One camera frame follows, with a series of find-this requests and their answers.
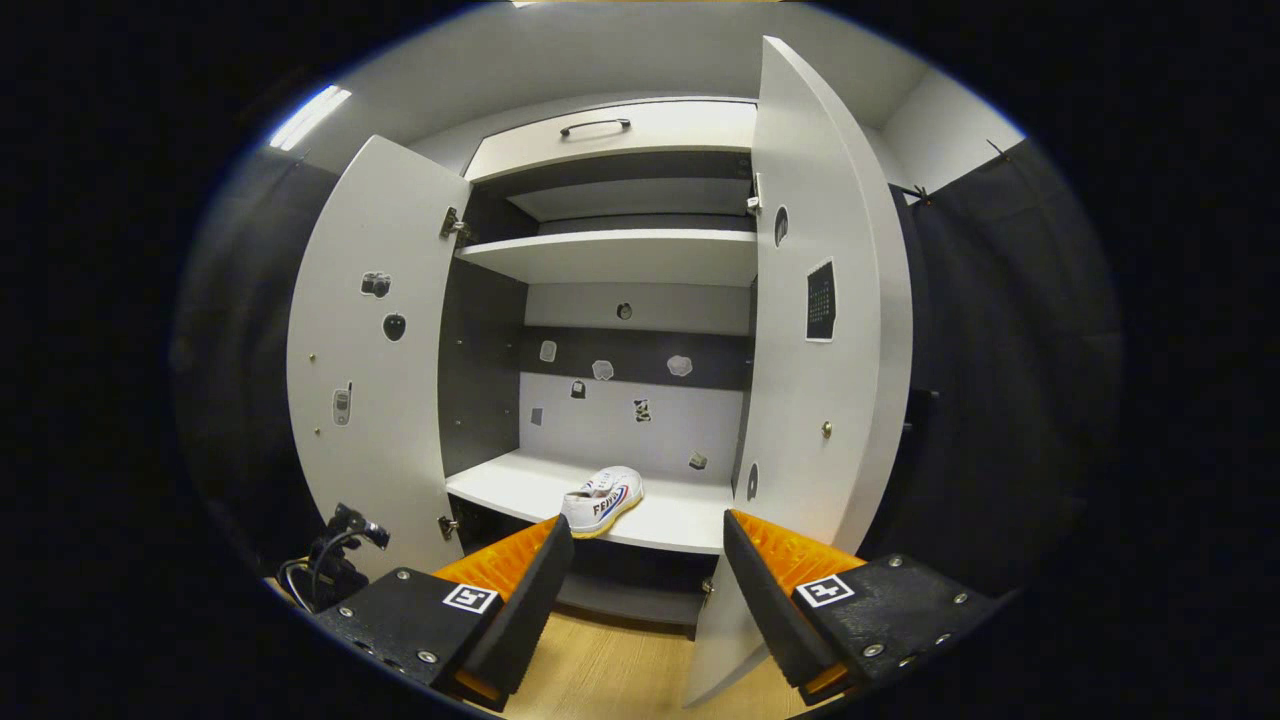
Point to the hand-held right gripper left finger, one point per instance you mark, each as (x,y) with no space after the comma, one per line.
(525,620)

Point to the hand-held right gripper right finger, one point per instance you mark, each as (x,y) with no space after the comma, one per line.
(768,610)

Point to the black backdrop cloth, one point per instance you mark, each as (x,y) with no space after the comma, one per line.
(1000,380)

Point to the white shoe cabinet door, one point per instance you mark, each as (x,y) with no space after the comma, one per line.
(830,400)
(370,450)

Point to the white cabinet drawer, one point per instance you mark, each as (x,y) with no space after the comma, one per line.
(680,125)

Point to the white striped canvas shoe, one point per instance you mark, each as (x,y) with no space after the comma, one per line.
(600,505)

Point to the ceiling light panel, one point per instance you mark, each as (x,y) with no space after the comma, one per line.
(310,118)

